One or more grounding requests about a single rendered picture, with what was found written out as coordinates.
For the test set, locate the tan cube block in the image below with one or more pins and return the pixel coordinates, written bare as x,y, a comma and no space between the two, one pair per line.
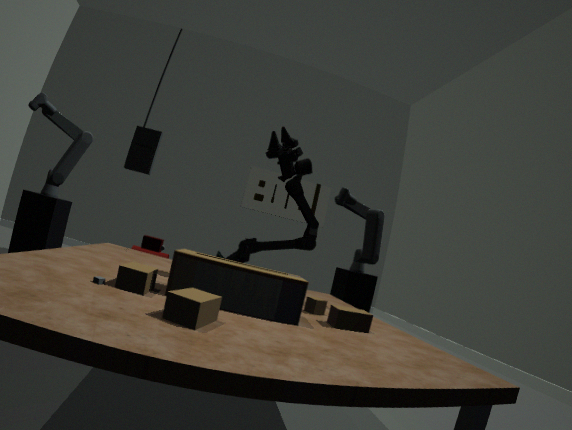
191,308
346,318
136,277

